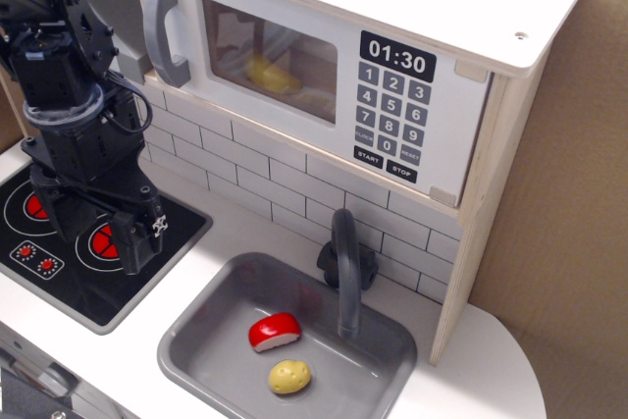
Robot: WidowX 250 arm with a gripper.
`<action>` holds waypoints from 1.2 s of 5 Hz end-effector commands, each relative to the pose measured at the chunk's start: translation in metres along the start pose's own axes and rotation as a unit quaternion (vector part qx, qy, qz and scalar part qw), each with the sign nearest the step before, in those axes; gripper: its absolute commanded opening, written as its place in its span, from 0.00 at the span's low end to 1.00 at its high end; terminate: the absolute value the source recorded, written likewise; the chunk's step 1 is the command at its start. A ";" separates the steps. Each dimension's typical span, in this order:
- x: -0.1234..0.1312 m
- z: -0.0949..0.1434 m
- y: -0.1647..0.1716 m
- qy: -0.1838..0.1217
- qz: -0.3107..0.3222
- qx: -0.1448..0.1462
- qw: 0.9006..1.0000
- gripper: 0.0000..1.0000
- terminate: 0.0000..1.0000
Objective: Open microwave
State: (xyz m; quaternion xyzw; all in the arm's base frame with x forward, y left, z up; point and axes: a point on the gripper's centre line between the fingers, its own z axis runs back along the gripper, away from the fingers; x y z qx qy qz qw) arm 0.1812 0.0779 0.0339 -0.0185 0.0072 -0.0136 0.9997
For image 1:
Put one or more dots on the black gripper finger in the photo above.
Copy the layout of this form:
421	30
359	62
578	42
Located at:
69	214
137	241

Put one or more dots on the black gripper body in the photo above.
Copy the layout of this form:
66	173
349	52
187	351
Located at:
101	171

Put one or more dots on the white toy microwave door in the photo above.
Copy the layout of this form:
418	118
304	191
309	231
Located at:
376	91

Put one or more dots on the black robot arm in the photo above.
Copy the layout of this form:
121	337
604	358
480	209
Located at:
90	134

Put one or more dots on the white wooden microwave cabinet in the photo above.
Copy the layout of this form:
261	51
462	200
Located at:
429	247

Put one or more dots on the black toy stovetop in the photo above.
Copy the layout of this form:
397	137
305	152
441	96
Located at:
84	277

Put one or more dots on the grey toy sink basin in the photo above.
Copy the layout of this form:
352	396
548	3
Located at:
207	351

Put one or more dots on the red toy cheese wedge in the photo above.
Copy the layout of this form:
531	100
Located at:
274	331

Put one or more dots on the yellow toy banana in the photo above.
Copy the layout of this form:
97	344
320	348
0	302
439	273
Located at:
267	75

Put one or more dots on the yellow toy potato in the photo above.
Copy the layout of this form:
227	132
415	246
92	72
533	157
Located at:
289	376

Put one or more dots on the grey toy faucet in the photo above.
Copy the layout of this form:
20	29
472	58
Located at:
348	269

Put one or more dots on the brown cardboard panel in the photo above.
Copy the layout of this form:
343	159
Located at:
555	267

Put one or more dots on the silver oven front handle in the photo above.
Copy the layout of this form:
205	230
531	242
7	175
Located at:
35	385

